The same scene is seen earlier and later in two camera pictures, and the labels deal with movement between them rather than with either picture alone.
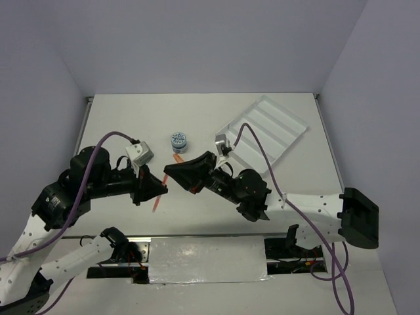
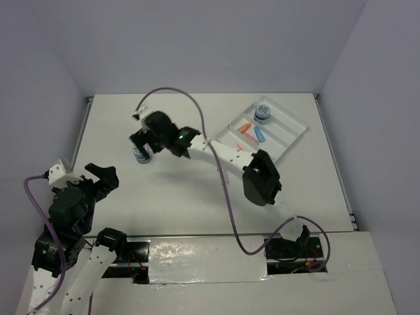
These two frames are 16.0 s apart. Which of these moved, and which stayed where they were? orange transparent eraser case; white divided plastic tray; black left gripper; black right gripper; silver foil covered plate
Moved: black right gripper; orange transparent eraser case; black left gripper
Stayed: white divided plastic tray; silver foil covered plate
